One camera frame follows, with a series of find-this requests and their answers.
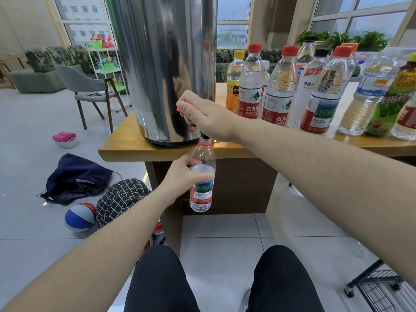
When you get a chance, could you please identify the blue white red ball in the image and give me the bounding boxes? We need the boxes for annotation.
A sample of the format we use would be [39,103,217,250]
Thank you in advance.
[64,202,98,232]

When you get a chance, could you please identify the grey chair wooden legs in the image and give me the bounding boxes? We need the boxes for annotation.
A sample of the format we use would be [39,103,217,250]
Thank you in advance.
[54,64,128,134]

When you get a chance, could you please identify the person's right forearm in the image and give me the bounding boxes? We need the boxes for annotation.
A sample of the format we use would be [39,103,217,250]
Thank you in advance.
[227,115,416,291]

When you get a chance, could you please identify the person's left leg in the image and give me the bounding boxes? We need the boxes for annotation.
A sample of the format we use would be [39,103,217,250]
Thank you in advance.
[123,245,201,312]

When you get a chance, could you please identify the orange juice bottle yellow cap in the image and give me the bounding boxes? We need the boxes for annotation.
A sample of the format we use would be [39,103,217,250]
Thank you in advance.
[226,50,245,114]

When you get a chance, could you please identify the stainless steel water urn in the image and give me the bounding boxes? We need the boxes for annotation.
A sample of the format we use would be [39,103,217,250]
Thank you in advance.
[105,0,218,147]

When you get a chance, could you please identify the white wire shelf rack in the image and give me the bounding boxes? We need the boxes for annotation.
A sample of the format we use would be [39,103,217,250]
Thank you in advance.
[85,41,131,113]

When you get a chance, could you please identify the black wire cart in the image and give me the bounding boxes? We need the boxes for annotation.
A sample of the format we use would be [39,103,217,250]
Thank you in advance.
[344,259,416,312]

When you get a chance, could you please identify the small white basket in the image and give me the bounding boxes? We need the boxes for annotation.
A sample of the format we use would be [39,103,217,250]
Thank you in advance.
[53,137,80,149]

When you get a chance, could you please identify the person's left hand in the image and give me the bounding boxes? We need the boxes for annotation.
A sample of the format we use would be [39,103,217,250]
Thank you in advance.
[159,154,216,205]

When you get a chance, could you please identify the pink towel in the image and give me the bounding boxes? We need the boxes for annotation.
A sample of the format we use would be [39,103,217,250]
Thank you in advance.
[52,131,77,143]

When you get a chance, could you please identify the green tea bottle yellow cap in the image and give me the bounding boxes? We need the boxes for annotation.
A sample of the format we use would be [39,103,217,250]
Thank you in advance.
[364,52,416,137]

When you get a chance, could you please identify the small bottle white cap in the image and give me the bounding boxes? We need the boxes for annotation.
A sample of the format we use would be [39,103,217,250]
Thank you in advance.
[261,60,271,98]

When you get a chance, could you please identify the person's right hand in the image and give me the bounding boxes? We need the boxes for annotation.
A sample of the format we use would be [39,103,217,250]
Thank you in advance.
[176,90,242,144]

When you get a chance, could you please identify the clear bottle dark red label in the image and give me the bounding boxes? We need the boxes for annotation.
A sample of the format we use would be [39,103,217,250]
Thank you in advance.
[391,96,416,141]

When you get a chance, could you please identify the orange basketball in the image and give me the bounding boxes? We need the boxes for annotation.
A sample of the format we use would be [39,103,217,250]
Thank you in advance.
[139,219,166,258]

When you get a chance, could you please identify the small wooden side table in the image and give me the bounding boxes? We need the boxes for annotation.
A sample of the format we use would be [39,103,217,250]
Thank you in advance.
[0,53,27,90]

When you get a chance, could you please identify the green sofa leaf cushions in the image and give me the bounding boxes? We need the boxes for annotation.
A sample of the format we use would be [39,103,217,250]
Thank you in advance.
[10,45,99,94]

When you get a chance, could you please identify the red label water bottle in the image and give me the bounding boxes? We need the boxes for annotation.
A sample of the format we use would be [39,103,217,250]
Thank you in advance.
[261,45,300,128]
[237,44,264,119]

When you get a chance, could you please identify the person's left forearm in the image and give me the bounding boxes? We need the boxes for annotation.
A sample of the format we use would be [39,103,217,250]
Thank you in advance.
[0,188,177,312]

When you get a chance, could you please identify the clear bottle black cap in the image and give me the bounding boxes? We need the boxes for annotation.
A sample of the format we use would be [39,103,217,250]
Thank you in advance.
[296,36,317,82]

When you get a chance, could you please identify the group of colourful spray bottles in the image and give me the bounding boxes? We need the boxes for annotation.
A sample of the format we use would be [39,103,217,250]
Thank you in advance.
[88,33,125,92]

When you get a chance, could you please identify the clear bottle blue label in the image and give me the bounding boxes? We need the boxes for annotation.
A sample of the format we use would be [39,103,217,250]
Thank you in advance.
[338,47,402,136]

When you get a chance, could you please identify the black white checked bag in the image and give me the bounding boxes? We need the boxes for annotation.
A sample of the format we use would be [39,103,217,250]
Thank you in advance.
[96,178,153,229]

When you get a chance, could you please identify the clear bottle green picture label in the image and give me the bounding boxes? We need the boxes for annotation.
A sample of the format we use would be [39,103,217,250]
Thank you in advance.
[189,138,217,213]

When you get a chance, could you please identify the navy drawstring bag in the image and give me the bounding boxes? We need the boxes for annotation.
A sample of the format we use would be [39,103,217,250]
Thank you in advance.
[36,153,114,205]

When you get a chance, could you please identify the person's right leg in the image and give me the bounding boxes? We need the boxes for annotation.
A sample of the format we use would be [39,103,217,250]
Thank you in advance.
[245,245,326,312]

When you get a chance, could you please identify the black urn tap red lever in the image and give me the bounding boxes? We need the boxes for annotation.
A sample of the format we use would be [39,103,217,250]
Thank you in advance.
[176,106,210,142]

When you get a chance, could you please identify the white blue label bottle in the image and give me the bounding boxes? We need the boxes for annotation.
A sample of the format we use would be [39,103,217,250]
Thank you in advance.
[287,48,330,130]

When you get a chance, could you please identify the person's leg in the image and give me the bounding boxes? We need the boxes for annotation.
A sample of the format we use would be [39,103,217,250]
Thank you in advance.
[123,245,201,312]
[245,245,326,312]

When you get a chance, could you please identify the green potted plants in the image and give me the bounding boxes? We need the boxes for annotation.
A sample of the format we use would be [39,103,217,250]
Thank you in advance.
[295,30,391,52]

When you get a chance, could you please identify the red cap bottle picture label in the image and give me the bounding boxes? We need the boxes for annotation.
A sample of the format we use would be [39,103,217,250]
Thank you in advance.
[299,45,354,134]

